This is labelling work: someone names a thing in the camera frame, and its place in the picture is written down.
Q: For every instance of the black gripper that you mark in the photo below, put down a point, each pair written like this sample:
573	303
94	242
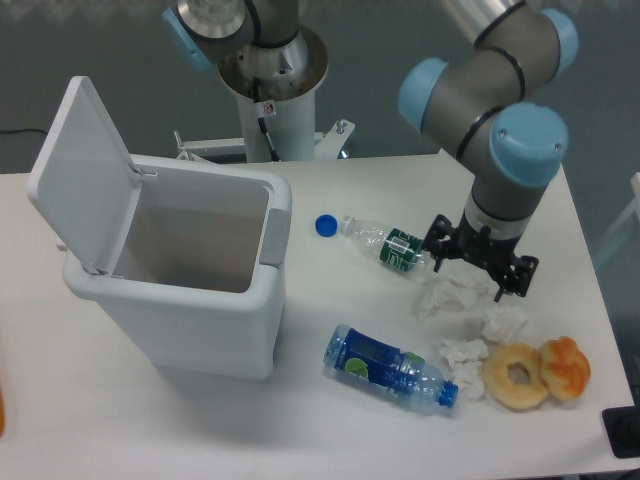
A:
512	274

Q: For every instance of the blue label plastic bottle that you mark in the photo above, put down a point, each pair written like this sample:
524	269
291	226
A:
388	372

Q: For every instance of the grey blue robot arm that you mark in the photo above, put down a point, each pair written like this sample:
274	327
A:
477	112

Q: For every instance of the clear green label bottle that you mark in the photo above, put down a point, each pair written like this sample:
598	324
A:
390	247

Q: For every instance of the blue bottle cap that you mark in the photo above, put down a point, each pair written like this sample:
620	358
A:
326	225

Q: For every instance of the crumpled white tissue upper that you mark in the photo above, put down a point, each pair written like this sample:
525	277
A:
456	287

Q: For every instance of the crumpled white tissue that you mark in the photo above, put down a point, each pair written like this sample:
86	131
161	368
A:
456	287
503	324
465	359

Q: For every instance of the crumpled white tissue middle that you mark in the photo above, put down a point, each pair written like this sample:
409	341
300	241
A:
503	324

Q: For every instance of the crumpled white tissue lower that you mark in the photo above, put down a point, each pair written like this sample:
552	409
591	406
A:
465	359

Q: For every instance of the orange glazed pastry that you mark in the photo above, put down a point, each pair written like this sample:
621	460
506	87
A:
564	368

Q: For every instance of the black device at edge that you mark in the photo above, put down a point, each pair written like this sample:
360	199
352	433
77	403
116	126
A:
622	429

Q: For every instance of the white trash bin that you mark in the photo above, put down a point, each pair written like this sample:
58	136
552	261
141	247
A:
200	283

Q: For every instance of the white trash bin lid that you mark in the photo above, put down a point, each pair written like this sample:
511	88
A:
85	183

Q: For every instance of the orange object at left edge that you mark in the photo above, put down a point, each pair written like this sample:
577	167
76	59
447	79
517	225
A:
2	414

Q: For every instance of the plain ring donut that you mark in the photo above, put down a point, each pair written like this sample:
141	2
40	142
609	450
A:
511	374

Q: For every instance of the white frame at right edge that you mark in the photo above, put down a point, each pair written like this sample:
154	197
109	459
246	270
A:
621	230

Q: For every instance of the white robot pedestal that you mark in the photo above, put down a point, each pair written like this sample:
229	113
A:
275	92

